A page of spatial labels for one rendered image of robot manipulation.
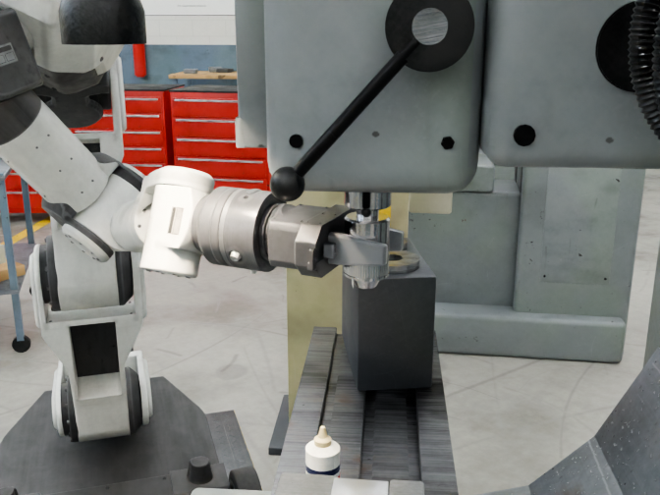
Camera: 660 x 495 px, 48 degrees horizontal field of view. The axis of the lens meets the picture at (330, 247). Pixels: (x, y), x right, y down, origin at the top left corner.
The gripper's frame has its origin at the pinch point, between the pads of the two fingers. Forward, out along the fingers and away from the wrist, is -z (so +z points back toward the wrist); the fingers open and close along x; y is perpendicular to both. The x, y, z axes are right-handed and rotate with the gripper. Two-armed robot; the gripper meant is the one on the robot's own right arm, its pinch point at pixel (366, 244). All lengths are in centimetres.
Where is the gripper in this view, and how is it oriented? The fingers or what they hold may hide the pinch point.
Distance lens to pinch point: 77.5
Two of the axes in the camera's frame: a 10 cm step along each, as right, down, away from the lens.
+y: -0.1, 9.6, 2.9
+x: 3.9, -2.6, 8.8
